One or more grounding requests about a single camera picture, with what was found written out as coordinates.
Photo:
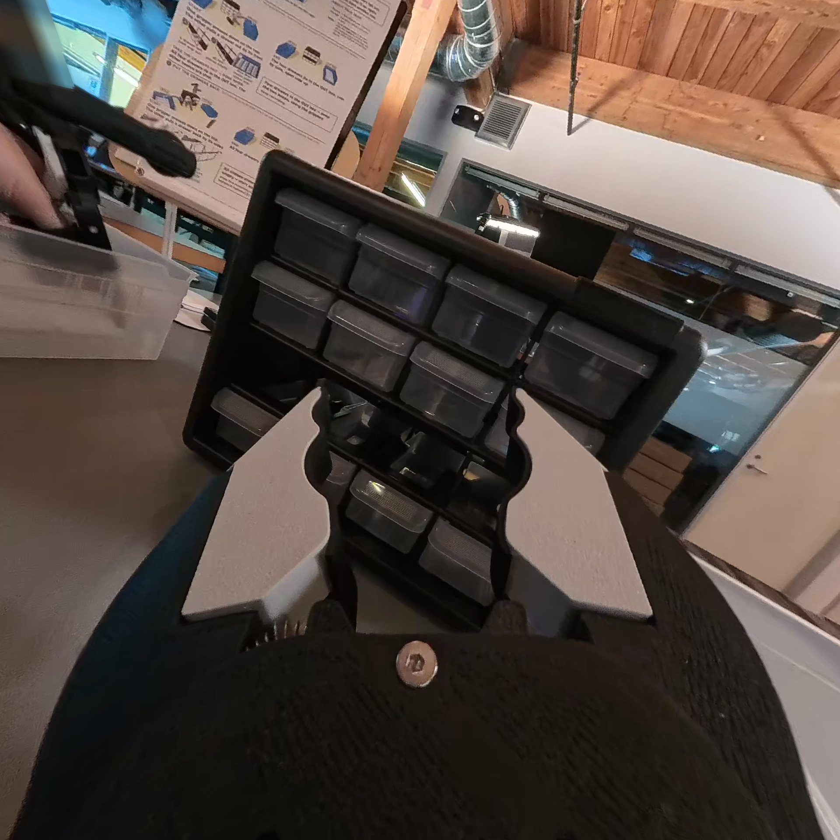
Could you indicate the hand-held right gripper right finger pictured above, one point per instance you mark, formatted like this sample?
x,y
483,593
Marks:
x,y
577,525

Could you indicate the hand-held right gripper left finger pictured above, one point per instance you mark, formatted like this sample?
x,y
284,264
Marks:
x,y
262,525

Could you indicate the black drawer cabinet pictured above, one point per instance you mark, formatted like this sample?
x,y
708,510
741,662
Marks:
x,y
262,190

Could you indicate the clear plastic storage bin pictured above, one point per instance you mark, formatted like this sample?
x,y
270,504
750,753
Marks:
x,y
98,308

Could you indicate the set of clear cabinet drawers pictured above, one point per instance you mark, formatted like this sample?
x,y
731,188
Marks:
x,y
485,315

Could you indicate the person's left hand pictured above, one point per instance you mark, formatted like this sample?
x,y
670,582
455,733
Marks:
x,y
23,184

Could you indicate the white instruction poster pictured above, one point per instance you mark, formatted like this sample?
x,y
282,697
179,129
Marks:
x,y
262,79

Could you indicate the black electronic device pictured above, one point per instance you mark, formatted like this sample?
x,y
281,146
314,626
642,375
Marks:
x,y
211,318

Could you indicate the wooden post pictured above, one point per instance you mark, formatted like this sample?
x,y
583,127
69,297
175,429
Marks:
x,y
407,85

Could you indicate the silver ventilation duct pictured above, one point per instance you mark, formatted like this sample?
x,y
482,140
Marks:
x,y
472,46

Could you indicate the grey wall vent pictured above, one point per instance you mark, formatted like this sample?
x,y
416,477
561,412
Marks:
x,y
503,121

